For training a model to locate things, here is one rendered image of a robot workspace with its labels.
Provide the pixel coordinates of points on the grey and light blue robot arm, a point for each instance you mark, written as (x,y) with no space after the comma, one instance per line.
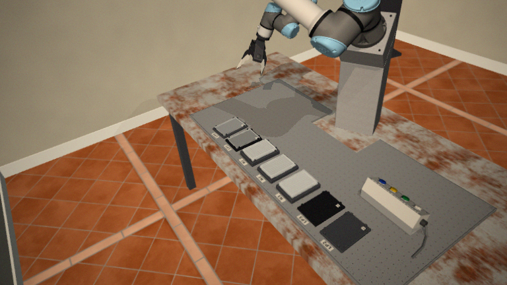
(331,33)

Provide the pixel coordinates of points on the beige operator panel with colored buttons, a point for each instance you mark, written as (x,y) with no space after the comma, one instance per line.
(409,216)

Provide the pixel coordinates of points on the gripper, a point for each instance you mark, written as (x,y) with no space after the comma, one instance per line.
(249,51)

